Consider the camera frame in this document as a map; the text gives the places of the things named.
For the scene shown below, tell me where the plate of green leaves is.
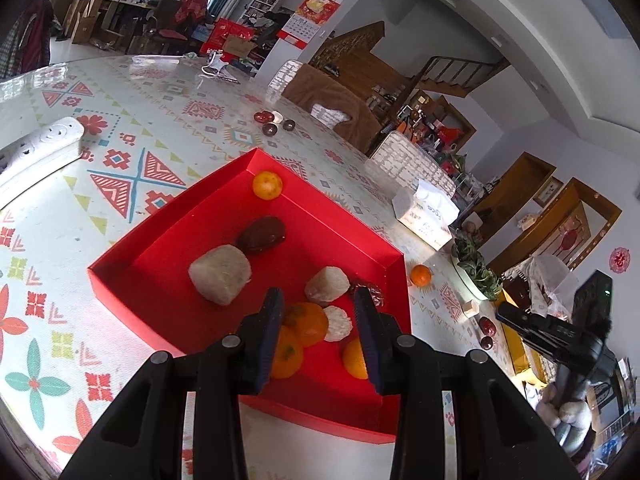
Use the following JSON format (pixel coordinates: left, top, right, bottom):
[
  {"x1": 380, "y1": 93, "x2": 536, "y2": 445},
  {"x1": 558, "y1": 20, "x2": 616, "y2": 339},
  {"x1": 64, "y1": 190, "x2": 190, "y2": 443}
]
[{"x1": 451, "y1": 235, "x2": 502, "y2": 302}]

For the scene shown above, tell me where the person's right hand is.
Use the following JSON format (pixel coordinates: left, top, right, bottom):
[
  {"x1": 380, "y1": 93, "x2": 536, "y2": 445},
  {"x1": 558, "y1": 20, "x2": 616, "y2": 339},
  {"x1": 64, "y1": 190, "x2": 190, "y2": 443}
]
[{"x1": 537, "y1": 387, "x2": 594, "y2": 456}]

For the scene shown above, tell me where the plaid jacket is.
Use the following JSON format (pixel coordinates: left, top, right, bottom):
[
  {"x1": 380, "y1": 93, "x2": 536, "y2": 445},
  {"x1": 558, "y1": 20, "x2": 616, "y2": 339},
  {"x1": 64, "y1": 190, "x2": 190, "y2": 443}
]
[{"x1": 0, "y1": 0, "x2": 53, "y2": 81}]

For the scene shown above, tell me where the white power strip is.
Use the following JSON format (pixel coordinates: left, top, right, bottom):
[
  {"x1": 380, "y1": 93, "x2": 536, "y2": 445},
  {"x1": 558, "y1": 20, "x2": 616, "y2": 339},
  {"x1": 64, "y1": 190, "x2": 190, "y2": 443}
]
[{"x1": 0, "y1": 116, "x2": 85, "y2": 206}]

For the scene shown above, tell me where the red tray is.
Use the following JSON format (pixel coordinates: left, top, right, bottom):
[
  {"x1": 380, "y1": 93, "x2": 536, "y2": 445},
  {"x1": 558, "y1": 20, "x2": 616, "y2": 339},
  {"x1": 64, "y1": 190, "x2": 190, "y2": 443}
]
[{"x1": 87, "y1": 147, "x2": 413, "y2": 446}]

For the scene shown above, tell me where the white patterned chair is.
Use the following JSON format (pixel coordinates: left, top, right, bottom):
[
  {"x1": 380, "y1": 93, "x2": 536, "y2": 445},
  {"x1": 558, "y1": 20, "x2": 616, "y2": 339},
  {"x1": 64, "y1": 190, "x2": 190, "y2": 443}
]
[
  {"x1": 367, "y1": 131, "x2": 457, "y2": 198},
  {"x1": 267, "y1": 59, "x2": 305, "y2": 96}
]

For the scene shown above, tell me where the red paper wall decoration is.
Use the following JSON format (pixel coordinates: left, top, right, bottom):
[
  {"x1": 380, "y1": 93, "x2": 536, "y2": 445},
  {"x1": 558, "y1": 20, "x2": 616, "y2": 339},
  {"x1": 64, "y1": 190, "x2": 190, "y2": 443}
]
[{"x1": 609, "y1": 247, "x2": 632, "y2": 275}]

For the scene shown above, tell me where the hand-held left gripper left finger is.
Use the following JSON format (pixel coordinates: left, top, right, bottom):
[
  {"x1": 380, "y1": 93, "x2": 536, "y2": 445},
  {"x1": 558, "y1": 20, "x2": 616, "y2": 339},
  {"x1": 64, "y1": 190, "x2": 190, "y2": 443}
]
[{"x1": 60, "y1": 287, "x2": 286, "y2": 480}]

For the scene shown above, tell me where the white lace cloth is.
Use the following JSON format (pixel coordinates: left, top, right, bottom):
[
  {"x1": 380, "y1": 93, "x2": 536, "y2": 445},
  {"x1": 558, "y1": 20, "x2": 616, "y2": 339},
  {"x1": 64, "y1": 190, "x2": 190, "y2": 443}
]
[{"x1": 527, "y1": 255, "x2": 573, "y2": 318}]

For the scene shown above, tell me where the framed wall picture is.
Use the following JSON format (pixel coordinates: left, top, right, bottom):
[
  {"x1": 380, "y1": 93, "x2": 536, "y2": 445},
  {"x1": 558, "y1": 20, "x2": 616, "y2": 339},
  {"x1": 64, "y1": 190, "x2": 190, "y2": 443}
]
[{"x1": 533, "y1": 176, "x2": 564, "y2": 207}]

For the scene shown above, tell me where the red wall calendar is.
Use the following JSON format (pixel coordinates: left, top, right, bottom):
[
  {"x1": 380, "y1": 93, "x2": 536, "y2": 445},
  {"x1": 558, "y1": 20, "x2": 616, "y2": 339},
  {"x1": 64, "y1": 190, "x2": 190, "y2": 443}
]
[{"x1": 276, "y1": 0, "x2": 341, "y2": 50}]

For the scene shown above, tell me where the brown covered chair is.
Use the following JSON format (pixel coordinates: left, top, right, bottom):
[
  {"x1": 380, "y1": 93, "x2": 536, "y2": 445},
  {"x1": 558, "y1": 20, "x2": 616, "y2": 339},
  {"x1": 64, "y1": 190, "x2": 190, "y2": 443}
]
[{"x1": 282, "y1": 65, "x2": 386, "y2": 153}]

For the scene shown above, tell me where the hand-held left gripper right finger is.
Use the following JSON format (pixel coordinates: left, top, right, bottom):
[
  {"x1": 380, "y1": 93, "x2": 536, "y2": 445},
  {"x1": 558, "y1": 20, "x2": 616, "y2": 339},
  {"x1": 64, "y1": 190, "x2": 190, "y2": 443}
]
[{"x1": 352, "y1": 290, "x2": 583, "y2": 480}]

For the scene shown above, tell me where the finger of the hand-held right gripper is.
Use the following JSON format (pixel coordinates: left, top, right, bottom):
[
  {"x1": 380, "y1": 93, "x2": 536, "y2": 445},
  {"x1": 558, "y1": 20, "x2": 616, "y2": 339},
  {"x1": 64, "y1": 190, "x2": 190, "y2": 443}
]
[{"x1": 496, "y1": 302, "x2": 576, "y2": 358}]

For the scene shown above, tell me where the red cloth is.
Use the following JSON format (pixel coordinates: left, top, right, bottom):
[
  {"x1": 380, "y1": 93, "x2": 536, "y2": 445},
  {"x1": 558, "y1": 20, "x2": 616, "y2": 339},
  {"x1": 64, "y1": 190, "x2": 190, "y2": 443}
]
[{"x1": 172, "y1": 0, "x2": 210, "y2": 26}]

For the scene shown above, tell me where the white tissue box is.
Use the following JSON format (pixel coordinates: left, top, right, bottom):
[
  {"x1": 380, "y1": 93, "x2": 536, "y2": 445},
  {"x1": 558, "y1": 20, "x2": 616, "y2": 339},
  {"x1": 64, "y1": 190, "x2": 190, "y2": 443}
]
[{"x1": 392, "y1": 178, "x2": 458, "y2": 251}]

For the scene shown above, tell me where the red gift box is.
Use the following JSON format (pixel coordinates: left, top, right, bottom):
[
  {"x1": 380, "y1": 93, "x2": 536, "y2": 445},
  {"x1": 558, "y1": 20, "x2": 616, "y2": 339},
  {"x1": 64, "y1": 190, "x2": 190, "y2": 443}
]
[{"x1": 200, "y1": 17, "x2": 256, "y2": 58}]

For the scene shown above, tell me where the wooden staircase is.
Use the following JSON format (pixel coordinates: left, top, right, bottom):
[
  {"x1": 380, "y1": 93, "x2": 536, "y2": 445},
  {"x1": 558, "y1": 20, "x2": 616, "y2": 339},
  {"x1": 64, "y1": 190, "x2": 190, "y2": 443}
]
[{"x1": 310, "y1": 20, "x2": 511, "y2": 126}]

